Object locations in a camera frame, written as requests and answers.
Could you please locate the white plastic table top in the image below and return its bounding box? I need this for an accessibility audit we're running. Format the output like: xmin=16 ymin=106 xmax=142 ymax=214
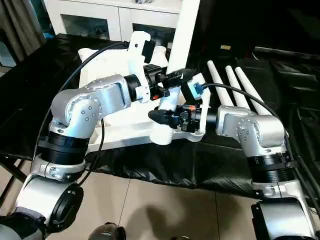
xmin=77 ymin=46 xmax=207 ymax=152

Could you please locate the white plastic table leg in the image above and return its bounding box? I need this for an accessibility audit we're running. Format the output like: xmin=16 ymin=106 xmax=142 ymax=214
xmin=234 ymin=66 xmax=273 ymax=116
xmin=206 ymin=60 xmax=227 ymax=107
xmin=224 ymin=65 xmax=251 ymax=108
xmin=149 ymin=0 xmax=201 ymax=146

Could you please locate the white glass-door cabinet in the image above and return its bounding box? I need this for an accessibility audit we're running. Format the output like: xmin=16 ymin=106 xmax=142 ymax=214
xmin=44 ymin=0 xmax=186 ymax=45

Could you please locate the black table mat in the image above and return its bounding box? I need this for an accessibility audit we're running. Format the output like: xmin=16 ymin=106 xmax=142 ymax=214
xmin=0 ymin=32 xmax=320 ymax=198

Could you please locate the grey curtain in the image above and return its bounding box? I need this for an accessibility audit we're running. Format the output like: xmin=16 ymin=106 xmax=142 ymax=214
xmin=0 ymin=0 xmax=47 ymax=67

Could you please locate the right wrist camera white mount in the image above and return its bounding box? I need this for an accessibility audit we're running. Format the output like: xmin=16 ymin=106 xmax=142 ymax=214
xmin=181 ymin=73 xmax=211 ymax=136

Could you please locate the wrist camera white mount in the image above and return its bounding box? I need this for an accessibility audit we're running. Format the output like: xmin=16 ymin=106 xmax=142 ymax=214
xmin=181 ymin=73 xmax=211 ymax=136
xmin=127 ymin=31 xmax=157 ymax=103

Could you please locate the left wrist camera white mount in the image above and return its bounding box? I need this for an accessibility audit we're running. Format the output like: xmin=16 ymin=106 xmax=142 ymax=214
xmin=127 ymin=31 xmax=157 ymax=103

